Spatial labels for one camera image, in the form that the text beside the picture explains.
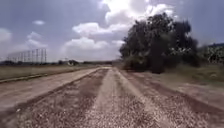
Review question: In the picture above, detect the grey gravel road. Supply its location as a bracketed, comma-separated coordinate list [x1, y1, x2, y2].
[0, 65, 224, 128]

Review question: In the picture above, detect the distant tree line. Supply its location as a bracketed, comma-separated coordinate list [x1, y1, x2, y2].
[0, 59, 114, 66]

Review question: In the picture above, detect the dry grass field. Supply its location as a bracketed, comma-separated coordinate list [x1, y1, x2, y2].
[0, 63, 101, 84]

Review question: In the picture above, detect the grass verge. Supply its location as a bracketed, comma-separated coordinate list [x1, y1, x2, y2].
[133, 63, 224, 88]

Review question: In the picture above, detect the large dark tree clump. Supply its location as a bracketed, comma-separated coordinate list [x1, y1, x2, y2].
[118, 12, 201, 74]

